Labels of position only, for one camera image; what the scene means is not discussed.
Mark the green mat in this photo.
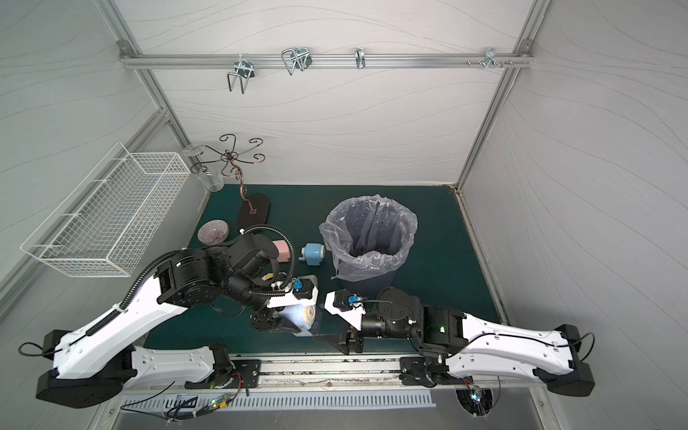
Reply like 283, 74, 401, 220
145, 185, 500, 355

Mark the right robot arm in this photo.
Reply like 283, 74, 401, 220
324, 287, 595, 397

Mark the white wire basket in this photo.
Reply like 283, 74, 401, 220
20, 143, 190, 278

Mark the aluminium top rail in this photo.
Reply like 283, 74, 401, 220
119, 41, 535, 71

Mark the bronze mug tree stand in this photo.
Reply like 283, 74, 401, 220
202, 133, 271, 229

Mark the light blue pencil sharpener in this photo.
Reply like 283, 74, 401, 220
279, 305, 322, 337

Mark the clear glass cup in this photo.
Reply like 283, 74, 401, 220
183, 144, 224, 193

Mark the pink patterned bowl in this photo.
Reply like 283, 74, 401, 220
196, 220, 229, 245

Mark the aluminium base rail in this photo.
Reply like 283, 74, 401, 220
106, 351, 549, 396

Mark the grey trash bin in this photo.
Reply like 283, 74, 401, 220
340, 271, 397, 299

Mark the pink pencil sharpener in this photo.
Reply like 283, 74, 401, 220
272, 239, 291, 263

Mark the metal hook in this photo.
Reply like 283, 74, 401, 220
227, 56, 255, 94
466, 48, 514, 69
354, 48, 366, 70
281, 47, 313, 75

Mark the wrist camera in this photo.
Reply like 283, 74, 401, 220
324, 290, 366, 331
267, 275, 319, 309

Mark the clear plastic bin liner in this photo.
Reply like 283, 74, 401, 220
319, 195, 419, 282

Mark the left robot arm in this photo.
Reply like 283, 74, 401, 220
36, 225, 318, 409

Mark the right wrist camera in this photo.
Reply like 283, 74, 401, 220
324, 290, 366, 331

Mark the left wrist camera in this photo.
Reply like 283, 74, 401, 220
267, 275, 319, 309

